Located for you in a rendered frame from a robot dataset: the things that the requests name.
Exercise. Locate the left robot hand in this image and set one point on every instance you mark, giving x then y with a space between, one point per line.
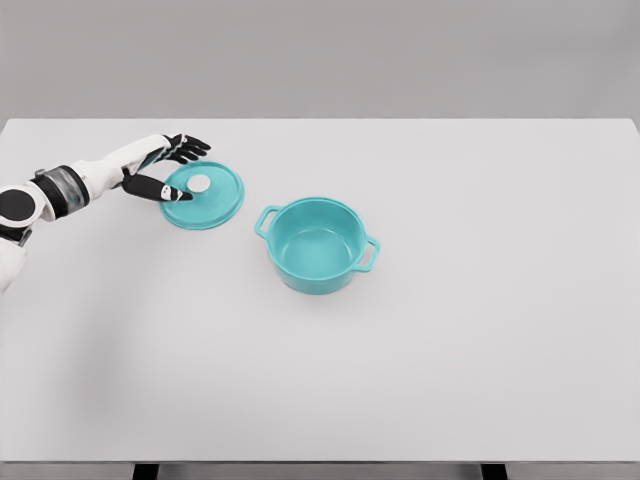
142 151

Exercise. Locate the teal pot lid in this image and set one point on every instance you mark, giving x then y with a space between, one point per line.
215 197

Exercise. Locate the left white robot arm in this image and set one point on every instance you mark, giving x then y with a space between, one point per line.
60 185

